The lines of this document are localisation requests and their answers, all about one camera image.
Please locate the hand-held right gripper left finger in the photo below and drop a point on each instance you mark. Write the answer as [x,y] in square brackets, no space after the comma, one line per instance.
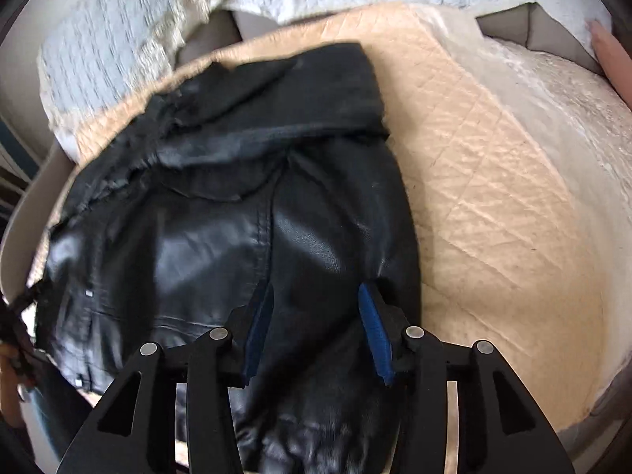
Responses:
[259,331]

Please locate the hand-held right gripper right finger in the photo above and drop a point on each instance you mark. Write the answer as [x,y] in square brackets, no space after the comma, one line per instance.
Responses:
[375,335]

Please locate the black leather jacket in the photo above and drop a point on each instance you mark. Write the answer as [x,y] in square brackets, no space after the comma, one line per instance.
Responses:
[197,207]

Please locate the person's left hand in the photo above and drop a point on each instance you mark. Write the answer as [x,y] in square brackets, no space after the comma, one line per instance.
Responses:
[9,390]

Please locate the beige quilted blanket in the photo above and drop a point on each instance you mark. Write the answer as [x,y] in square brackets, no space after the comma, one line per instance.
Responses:
[493,207]

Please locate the white lace bedspread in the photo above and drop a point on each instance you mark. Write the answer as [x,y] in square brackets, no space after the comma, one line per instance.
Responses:
[568,108]

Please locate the light blue lace-trimmed pillow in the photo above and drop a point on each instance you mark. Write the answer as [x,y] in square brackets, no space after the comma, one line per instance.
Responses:
[113,39]

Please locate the grey sofa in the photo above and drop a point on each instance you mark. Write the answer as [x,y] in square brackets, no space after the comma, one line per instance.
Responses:
[503,24]

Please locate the pink pillow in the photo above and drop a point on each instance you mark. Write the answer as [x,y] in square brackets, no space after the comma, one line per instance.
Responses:
[610,54]

